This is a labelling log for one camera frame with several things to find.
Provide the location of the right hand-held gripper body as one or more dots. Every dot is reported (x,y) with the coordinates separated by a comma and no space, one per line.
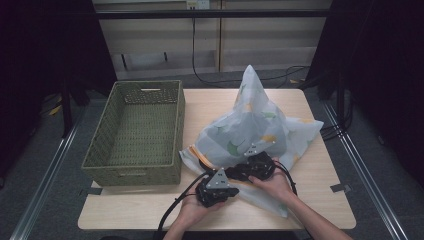
(261,166)

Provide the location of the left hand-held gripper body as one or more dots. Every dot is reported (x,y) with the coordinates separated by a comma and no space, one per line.
(215,193)

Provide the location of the leaf print mesh laundry bag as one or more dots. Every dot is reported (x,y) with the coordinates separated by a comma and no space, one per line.
(253,123)

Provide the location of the green woven basket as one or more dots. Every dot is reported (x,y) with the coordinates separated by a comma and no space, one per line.
(140,133)

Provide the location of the person's right hand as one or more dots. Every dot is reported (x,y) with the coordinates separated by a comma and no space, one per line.
(275,186)

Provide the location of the person's left hand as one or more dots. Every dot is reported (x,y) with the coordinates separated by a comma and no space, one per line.
(196,213)

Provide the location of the grey tape piece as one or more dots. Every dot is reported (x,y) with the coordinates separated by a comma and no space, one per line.
(340,188)
(91,191)

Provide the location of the black metal stand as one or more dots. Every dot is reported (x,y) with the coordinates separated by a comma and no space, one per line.
(66,110)
(340,103)

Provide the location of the dark curtain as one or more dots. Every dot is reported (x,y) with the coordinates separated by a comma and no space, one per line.
(383,66)
(40,66)

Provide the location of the black horizontal bar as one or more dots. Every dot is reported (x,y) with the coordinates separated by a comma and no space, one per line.
(213,13)

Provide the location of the yellow floor tape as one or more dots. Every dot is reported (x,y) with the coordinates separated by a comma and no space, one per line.
(55,110)

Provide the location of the aluminium floor rail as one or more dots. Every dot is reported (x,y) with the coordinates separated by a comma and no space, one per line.
(376,190)
(43,186)

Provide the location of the white wall outlet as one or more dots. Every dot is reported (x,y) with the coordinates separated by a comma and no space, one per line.
(198,4)

